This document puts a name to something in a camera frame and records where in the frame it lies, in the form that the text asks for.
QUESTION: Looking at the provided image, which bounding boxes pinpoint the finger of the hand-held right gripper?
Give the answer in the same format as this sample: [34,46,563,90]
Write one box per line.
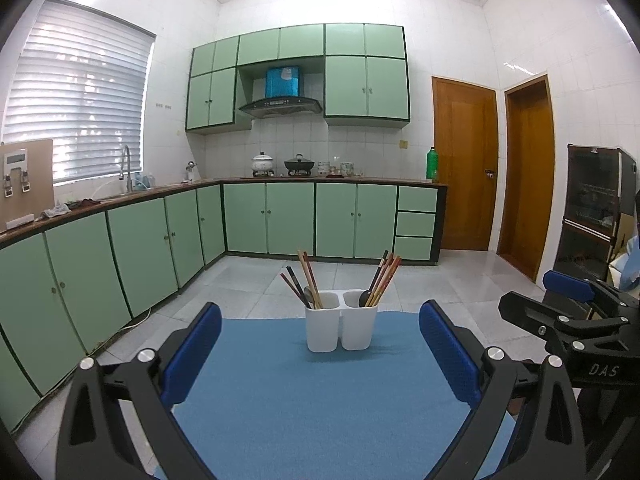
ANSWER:
[543,270,640,318]
[498,290,621,356]

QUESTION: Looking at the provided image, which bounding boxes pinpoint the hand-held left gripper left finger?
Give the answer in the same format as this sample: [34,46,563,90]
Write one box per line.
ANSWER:
[54,301,223,480]

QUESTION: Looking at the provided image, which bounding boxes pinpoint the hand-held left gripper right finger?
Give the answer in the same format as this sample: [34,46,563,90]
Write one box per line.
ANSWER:
[418,300,588,480]

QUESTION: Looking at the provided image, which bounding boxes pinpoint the white utensil holder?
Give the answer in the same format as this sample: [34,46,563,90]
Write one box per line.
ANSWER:
[305,290,378,353]

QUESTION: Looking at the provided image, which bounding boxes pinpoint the light blue cloth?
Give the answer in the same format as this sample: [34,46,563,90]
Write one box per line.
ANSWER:
[619,234,640,292]

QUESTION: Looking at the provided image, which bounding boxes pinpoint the cardboard box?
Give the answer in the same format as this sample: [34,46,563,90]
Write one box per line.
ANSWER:
[611,212,636,261]

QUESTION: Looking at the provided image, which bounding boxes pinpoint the black glass-door cabinet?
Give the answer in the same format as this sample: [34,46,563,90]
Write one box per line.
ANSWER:
[554,143,638,283]

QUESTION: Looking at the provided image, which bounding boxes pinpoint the wooden door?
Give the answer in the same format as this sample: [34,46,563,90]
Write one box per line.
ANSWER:
[497,75,557,281]
[431,76,499,252]

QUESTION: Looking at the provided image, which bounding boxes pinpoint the green cabinet drawer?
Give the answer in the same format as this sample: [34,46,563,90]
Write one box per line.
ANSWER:
[396,212,436,237]
[398,186,439,212]
[395,237,434,261]

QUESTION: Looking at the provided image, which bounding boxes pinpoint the blue table mat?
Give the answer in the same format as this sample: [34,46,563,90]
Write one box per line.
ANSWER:
[152,310,518,480]

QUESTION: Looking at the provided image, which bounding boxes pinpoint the metal kitchen faucet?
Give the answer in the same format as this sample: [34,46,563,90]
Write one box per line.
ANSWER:
[119,145,135,193]

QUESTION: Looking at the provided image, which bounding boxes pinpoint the black wok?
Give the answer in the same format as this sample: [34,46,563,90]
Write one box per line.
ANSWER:
[284,154,317,176]

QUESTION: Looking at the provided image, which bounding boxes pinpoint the brown cardboard board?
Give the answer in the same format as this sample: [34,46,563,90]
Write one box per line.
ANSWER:
[0,139,55,233]

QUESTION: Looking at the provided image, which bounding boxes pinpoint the black range hood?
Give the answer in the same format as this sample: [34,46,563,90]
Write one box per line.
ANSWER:
[238,96,324,120]

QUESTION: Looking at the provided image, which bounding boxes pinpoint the green upper kitchen cabinets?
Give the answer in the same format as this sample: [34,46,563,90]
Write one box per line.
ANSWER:
[185,23,412,135]

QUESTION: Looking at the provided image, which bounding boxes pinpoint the white window blind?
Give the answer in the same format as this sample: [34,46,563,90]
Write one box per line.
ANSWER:
[0,0,157,186]

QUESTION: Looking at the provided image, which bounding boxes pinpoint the blue hood chimney cover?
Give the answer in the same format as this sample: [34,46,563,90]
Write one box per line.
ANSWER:
[265,66,304,98]

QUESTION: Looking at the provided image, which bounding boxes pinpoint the white wall-mount device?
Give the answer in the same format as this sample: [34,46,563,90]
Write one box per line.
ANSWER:
[2,152,32,197]

